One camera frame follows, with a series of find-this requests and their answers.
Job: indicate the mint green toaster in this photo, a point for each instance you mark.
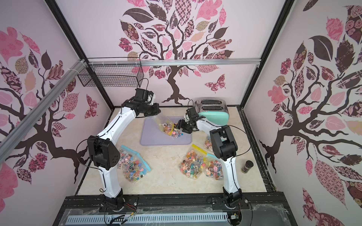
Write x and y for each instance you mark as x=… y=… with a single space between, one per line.
x=215 y=110

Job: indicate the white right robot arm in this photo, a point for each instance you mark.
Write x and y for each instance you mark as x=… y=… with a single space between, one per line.
x=224 y=147

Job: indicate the blue-zip candy bag front left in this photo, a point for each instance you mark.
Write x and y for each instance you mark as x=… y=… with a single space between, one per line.
x=141 y=169

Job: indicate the white slotted cable duct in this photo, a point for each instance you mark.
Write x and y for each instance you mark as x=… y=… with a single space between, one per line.
x=146 y=219

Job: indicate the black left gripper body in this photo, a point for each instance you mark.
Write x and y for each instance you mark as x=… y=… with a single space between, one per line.
x=149 y=109

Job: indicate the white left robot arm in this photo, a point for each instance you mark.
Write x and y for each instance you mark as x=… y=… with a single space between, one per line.
x=102 y=147

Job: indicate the aluminium rail left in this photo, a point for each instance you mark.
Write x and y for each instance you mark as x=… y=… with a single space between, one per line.
x=13 y=139

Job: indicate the black wire basket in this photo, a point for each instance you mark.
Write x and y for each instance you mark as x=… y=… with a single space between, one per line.
x=112 y=72

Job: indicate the aluminium rail back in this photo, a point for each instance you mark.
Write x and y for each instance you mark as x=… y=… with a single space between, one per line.
x=187 y=62

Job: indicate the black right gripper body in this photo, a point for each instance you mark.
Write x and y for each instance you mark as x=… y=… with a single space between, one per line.
x=181 y=125

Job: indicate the yellow-zip candy bag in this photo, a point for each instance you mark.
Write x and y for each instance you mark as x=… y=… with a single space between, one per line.
x=194 y=162
x=166 y=126

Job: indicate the aluminium rail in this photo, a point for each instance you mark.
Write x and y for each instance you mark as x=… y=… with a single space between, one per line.
x=187 y=62
x=13 y=139

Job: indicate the blue-zip candy bag front right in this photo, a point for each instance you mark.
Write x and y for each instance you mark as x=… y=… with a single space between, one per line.
x=213 y=168

